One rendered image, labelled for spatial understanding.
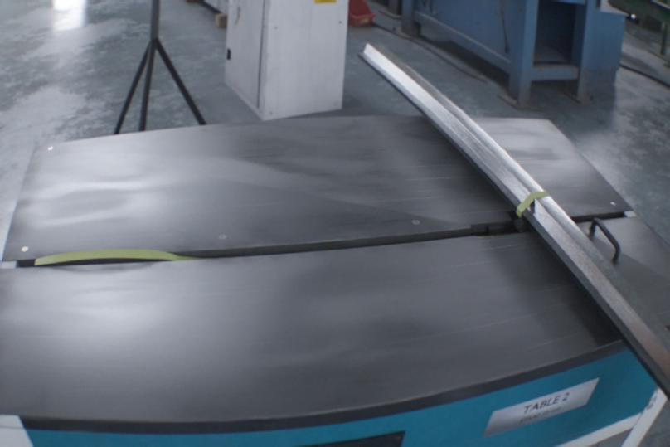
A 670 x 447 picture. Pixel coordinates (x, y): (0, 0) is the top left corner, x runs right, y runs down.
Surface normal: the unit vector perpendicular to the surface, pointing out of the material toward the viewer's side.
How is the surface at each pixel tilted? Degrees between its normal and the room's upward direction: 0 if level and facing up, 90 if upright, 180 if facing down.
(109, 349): 0
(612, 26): 90
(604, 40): 90
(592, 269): 75
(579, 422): 90
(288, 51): 90
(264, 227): 0
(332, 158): 0
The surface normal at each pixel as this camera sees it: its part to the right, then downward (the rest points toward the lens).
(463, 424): 0.22, 0.53
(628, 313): -0.90, -0.11
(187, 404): 0.05, -0.85
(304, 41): 0.44, 0.50
